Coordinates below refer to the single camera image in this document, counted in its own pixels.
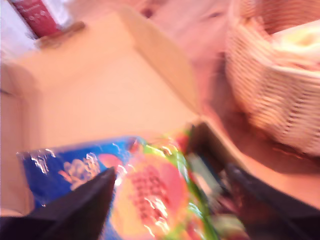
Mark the woven wicker basket with handle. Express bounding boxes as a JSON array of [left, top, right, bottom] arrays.
[[223, 0, 320, 157]]

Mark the blue green mini eggs bag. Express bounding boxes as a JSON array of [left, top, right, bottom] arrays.
[[16, 126, 221, 240]]

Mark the red white Maltesers bunnies bag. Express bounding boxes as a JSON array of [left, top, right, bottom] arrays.
[[269, 19, 320, 73]]

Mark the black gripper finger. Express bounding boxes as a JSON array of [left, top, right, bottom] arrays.
[[226, 164, 320, 240], [27, 167, 117, 240]]

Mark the brown cardboard box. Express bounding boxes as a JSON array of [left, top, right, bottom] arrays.
[[0, 7, 251, 216]]

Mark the red label tin can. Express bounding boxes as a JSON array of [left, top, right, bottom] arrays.
[[11, 0, 62, 38]]

